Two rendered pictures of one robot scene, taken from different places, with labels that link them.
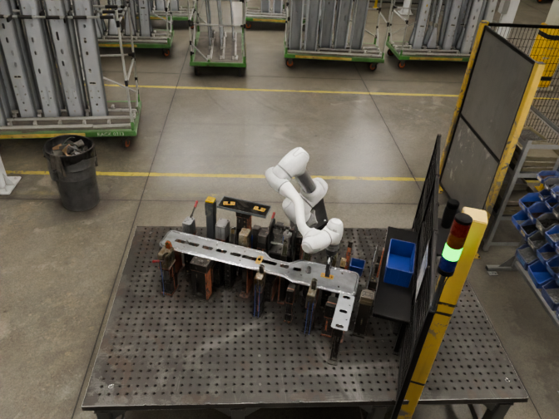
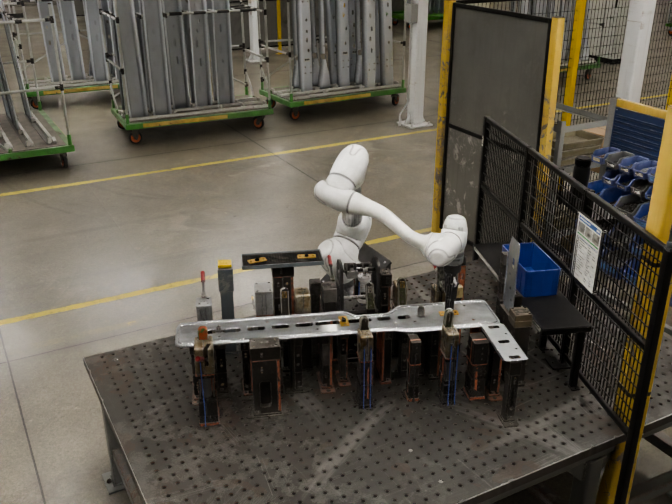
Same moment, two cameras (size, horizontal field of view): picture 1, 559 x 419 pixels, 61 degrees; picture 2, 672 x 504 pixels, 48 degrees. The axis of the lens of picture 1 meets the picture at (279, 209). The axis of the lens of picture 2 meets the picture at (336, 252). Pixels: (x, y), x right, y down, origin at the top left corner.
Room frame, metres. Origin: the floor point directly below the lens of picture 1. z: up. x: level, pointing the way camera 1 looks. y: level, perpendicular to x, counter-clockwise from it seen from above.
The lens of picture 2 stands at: (-0.19, 1.25, 2.60)
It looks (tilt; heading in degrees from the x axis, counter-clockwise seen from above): 24 degrees down; 337
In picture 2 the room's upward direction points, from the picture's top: straight up
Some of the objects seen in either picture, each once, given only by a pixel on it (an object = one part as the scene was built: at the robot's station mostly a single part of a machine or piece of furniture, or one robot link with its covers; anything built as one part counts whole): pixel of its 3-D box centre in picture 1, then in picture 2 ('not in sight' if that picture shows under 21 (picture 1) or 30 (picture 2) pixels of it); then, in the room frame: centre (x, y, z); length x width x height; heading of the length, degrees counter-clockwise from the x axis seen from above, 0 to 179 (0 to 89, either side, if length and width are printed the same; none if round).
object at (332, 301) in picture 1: (329, 316); (476, 366); (2.09, -0.37, 0.84); 0.11 x 0.10 x 0.28; 166
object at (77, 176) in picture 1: (75, 174); not in sight; (4.27, 2.20, 0.36); 0.54 x 0.50 x 0.73; 5
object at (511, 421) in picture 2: (336, 342); (510, 389); (1.88, -0.40, 0.84); 0.11 x 0.06 x 0.29; 166
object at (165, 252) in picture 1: (168, 270); (207, 381); (2.36, 0.73, 0.88); 0.15 x 0.11 x 0.36; 166
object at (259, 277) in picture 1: (259, 293); (364, 367); (2.22, 0.10, 0.87); 0.12 x 0.09 x 0.35; 166
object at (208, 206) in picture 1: (211, 224); (227, 309); (2.84, 0.51, 0.92); 0.08 x 0.08 x 0.44; 76
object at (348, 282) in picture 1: (255, 260); (339, 323); (2.40, 0.13, 1.00); 1.38 x 0.22 x 0.02; 76
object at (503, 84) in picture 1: (477, 140); (489, 146); (4.41, -1.96, 1.00); 1.34 x 0.14 x 2.00; 5
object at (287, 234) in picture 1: (281, 250); (357, 308); (2.57, -0.03, 0.94); 0.18 x 0.13 x 0.49; 76
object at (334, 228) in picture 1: (333, 231); (453, 234); (2.28, -0.33, 1.38); 0.13 x 0.11 x 0.16; 133
